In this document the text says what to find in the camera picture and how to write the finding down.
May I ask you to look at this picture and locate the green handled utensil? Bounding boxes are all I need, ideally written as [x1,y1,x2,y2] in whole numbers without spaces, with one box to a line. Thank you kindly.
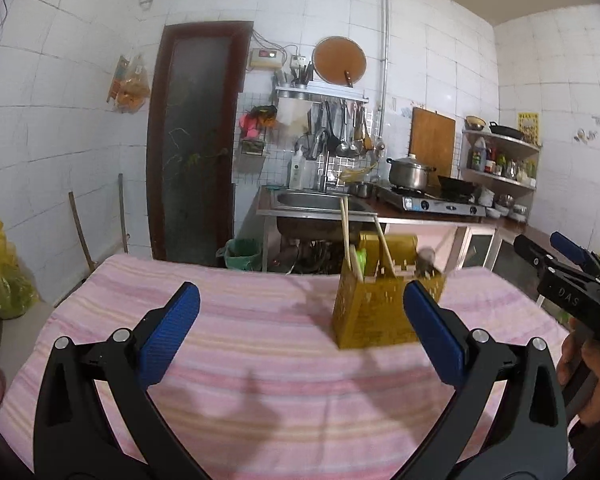
[355,248,367,272]

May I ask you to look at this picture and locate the kitchen cabinet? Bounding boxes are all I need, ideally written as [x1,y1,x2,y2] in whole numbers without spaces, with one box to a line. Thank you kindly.
[436,219,570,304]

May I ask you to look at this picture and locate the right hand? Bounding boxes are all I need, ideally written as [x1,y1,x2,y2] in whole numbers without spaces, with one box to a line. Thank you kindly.
[557,318,600,427]

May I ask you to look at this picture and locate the black wok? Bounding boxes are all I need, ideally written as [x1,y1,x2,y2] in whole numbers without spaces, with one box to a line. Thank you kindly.
[489,122,524,140]

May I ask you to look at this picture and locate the gas stove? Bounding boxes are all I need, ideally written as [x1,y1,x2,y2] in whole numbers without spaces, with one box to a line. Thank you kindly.
[376,186,486,218]

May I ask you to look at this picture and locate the yellow plastic bag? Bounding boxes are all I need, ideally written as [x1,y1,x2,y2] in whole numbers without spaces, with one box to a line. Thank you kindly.
[0,221,40,320]

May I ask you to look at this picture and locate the steel cooking pot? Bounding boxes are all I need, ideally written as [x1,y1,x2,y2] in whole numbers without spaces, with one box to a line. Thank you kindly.
[387,154,437,192]

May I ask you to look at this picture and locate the wooden cutting board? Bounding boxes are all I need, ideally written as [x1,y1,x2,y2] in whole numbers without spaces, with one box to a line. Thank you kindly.
[410,107,456,177]

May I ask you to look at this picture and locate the yellow perforated utensil basket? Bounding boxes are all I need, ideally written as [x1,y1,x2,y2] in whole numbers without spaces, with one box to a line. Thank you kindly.
[332,233,445,350]

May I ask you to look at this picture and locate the pink striped tablecloth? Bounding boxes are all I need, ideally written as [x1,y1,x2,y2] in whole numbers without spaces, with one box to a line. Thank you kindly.
[0,252,571,480]

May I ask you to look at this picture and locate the hanging utensil rack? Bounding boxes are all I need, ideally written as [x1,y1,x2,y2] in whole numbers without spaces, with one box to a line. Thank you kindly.
[232,82,375,188]

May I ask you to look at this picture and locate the green bucket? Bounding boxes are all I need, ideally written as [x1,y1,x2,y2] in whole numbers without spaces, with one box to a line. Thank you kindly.
[215,238,262,272]

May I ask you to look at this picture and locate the steel sink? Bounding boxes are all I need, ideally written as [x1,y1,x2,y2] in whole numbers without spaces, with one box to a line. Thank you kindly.
[256,188,377,221]

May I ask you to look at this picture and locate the round wooden board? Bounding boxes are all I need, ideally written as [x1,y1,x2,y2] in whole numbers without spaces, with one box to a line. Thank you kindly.
[312,36,367,88]

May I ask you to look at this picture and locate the dark brown door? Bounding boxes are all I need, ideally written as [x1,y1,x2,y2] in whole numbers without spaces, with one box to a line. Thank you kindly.
[146,21,253,266]

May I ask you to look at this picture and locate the hanging orange snack bag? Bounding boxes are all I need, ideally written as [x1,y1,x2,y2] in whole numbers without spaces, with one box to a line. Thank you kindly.
[106,53,150,114]

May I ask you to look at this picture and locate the corner wall shelf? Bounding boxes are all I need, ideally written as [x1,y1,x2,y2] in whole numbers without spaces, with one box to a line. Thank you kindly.
[460,116,541,223]

